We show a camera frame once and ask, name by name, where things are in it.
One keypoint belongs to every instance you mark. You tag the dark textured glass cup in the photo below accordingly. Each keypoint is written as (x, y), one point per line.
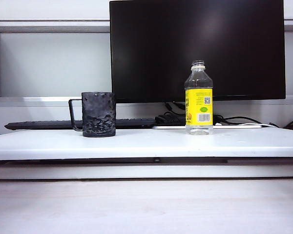
(98, 114)

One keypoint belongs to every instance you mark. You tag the black keyboard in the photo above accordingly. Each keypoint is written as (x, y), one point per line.
(39, 124)

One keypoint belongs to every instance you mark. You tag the grey aluminium partition frame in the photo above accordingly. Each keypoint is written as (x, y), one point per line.
(51, 26)

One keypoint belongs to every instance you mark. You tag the clear bottle with yellow label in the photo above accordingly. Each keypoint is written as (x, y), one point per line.
(199, 107)

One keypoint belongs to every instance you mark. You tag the black computer monitor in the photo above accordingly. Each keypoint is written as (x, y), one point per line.
(161, 48)

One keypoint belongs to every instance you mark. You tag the flat white pad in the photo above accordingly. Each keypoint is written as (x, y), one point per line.
(171, 127)

